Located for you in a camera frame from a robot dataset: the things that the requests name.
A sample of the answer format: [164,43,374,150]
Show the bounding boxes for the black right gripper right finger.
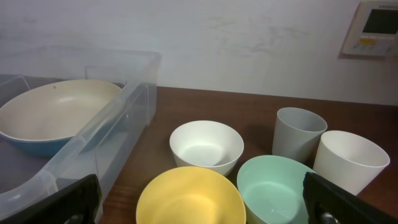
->
[303,172,397,224]

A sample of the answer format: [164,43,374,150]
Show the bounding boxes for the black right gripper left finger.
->
[1,174,102,224]

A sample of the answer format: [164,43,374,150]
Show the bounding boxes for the beige plate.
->
[1,80,121,142]

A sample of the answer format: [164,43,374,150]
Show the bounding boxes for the clear plastic storage container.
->
[1,45,161,219]

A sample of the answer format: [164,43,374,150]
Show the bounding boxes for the white plastic cup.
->
[313,131,390,195]

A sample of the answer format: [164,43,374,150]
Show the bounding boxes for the mint green plastic bowl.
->
[237,155,313,224]

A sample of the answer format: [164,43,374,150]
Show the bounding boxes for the grey plastic cup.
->
[272,107,328,163]

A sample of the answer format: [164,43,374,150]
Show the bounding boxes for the yellow plastic bowl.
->
[136,166,246,224]

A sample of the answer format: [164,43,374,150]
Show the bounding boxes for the white plastic bowl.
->
[169,120,244,176]

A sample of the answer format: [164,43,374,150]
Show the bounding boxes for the wall thermostat control panel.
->
[341,1,397,57]

